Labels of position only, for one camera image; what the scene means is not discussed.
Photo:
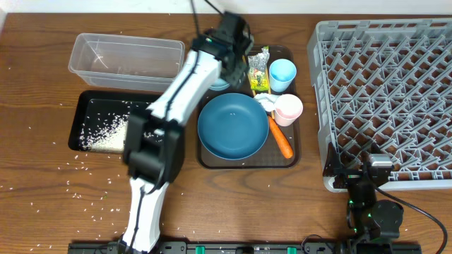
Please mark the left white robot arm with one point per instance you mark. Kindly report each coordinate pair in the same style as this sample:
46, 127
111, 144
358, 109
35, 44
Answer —
155, 142

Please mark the pile of white rice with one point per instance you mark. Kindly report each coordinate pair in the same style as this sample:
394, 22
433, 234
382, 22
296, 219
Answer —
104, 133

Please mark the dark blue plate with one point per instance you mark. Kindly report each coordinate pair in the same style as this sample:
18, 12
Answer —
233, 126

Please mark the orange carrot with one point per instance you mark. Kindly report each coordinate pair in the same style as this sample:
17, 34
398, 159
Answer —
281, 140

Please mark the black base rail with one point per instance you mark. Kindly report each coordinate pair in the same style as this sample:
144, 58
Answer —
314, 246

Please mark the grey dishwasher rack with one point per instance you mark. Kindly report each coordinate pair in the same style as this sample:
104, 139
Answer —
386, 83

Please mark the clear plastic bin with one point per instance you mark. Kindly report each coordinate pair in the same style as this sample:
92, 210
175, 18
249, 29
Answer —
126, 62

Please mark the light blue cup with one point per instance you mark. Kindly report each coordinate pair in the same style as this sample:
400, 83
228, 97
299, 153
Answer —
281, 73

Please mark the pink cup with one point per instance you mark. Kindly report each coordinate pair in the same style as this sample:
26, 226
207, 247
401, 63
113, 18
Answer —
288, 108

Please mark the dark brown serving tray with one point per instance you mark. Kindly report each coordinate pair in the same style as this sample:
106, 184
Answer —
268, 157

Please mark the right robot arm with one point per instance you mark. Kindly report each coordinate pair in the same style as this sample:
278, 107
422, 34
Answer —
375, 222

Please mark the black waste tray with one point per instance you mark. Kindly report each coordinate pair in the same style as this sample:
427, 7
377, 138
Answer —
93, 102

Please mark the crumpled white tissue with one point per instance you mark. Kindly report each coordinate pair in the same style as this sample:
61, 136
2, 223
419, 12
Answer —
261, 98

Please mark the wooden chopstick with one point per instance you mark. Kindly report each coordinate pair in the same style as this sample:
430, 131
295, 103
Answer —
245, 60
269, 98

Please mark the light blue bowl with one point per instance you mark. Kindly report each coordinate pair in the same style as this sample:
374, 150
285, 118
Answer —
219, 85

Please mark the green foil snack wrapper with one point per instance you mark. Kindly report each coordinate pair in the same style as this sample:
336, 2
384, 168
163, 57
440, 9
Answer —
257, 74

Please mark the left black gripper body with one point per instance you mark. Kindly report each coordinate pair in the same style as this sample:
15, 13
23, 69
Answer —
236, 65

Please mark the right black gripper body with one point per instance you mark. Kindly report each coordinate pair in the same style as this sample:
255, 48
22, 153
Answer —
347, 177

